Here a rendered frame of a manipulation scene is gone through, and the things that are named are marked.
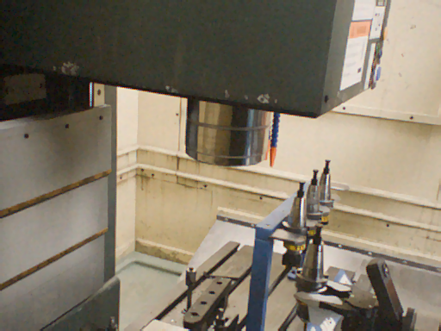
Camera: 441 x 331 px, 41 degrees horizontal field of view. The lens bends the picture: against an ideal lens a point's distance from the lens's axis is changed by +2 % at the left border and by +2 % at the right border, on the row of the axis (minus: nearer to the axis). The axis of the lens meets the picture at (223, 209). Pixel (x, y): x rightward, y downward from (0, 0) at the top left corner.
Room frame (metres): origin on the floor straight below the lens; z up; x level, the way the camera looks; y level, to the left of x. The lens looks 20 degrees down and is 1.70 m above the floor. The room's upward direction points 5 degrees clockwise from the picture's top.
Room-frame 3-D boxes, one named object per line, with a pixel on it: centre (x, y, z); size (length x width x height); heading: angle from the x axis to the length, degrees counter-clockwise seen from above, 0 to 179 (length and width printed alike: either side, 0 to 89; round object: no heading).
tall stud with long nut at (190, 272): (1.37, 0.07, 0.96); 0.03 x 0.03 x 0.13
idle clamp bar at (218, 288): (1.33, 0.02, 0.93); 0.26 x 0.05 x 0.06; 162
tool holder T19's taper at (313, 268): (1.01, -0.18, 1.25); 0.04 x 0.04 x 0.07
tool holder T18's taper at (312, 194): (1.34, -0.21, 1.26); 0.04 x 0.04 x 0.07
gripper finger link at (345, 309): (0.95, -0.23, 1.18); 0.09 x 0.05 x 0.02; 81
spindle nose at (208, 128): (1.09, 0.01, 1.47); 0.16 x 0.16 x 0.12
